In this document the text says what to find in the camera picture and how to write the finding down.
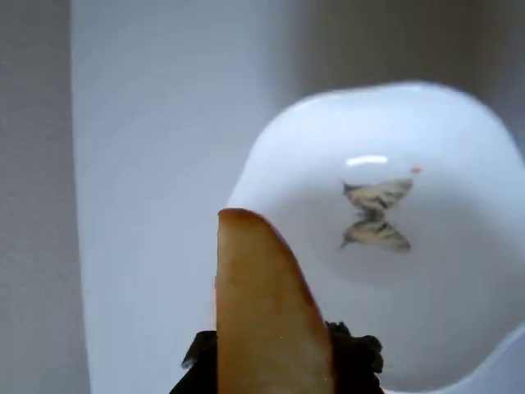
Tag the white ceramic butterfly bowl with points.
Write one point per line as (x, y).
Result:
(410, 308)

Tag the apple slice with red skin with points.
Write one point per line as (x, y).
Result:
(262, 312)

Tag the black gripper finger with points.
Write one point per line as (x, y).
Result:
(201, 361)
(357, 361)

